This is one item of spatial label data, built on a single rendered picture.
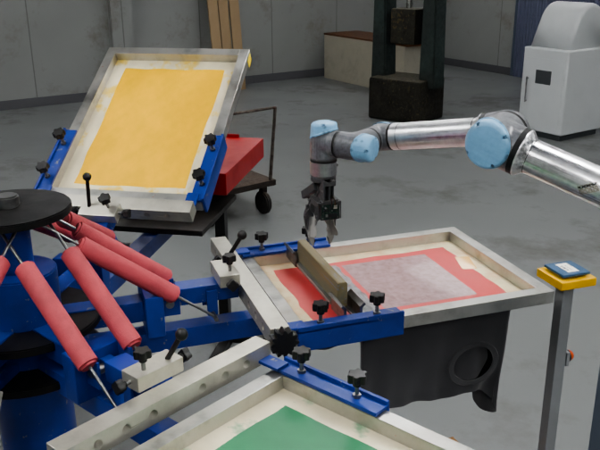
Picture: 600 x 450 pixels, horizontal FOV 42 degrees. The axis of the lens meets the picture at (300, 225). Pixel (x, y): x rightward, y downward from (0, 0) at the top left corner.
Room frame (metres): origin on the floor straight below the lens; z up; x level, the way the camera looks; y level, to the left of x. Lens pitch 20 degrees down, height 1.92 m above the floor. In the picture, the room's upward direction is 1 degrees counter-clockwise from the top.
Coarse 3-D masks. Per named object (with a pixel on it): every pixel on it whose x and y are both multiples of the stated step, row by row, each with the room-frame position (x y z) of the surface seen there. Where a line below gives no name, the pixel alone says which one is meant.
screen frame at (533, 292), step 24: (360, 240) 2.45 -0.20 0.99; (384, 240) 2.46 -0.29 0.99; (408, 240) 2.49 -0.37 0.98; (432, 240) 2.52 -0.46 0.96; (456, 240) 2.49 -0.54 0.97; (264, 264) 2.32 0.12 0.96; (504, 264) 2.23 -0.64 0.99; (264, 288) 2.06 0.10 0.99; (528, 288) 2.09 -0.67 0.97; (288, 312) 1.90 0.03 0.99; (408, 312) 1.90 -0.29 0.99; (432, 312) 1.91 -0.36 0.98; (456, 312) 1.93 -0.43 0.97; (480, 312) 1.95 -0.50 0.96
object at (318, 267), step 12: (300, 240) 2.27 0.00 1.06; (300, 252) 2.25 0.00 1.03; (312, 252) 2.17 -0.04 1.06; (312, 264) 2.14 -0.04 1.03; (324, 264) 2.07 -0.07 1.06; (312, 276) 2.14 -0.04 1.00; (324, 276) 2.04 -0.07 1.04; (336, 276) 1.99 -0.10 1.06; (324, 288) 2.04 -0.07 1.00; (336, 288) 1.95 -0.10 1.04
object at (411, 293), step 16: (464, 272) 2.25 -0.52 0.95; (368, 288) 2.13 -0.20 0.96; (384, 288) 2.13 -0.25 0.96; (400, 288) 2.13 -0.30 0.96; (416, 288) 2.13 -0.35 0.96; (432, 288) 2.13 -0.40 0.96; (448, 288) 2.13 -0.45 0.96; (464, 288) 2.13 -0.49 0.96; (480, 288) 2.13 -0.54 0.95; (496, 288) 2.13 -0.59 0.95; (304, 304) 2.03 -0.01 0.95; (384, 304) 2.02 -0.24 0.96; (400, 304) 2.02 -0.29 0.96; (416, 304) 2.02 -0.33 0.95
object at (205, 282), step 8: (184, 280) 2.01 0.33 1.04; (192, 280) 2.01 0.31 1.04; (200, 280) 2.01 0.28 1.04; (208, 280) 2.01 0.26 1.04; (184, 288) 1.96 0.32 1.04; (192, 288) 1.96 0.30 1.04; (200, 288) 1.97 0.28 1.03; (208, 288) 1.98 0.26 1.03; (216, 288) 1.98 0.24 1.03; (224, 288) 1.99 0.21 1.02; (184, 296) 1.95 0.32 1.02; (192, 296) 1.96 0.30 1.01; (200, 296) 1.97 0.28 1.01; (224, 296) 1.99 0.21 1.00; (232, 296) 2.00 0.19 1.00; (184, 304) 1.95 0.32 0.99
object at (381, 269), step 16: (384, 256) 2.39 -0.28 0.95; (400, 256) 2.39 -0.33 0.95; (416, 256) 2.39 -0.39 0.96; (432, 256) 2.39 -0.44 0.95; (448, 256) 2.39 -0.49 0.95; (288, 272) 2.26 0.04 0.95; (352, 272) 2.26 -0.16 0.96; (368, 272) 2.26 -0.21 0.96; (384, 272) 2.26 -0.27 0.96; (400, 272) 2.25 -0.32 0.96; (416, 272) 2.25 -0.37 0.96; (432, 272) 2.25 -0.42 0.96; (448, 272) 2.25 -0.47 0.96; (288, 288) 2.14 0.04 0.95; (304, 288) 2.14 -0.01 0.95
